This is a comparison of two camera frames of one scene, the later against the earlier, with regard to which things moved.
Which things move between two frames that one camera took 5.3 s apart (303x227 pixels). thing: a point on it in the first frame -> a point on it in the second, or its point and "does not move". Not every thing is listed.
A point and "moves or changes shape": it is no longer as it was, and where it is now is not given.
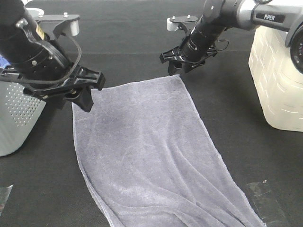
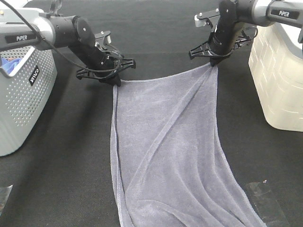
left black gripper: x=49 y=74 -> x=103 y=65
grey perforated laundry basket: x=19 y=112 does not move
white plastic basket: x=278 y=84 does not move
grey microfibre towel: x=147 y=161 moves or changes shape
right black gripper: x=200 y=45 -> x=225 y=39
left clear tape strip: x=4 y=193 does not move
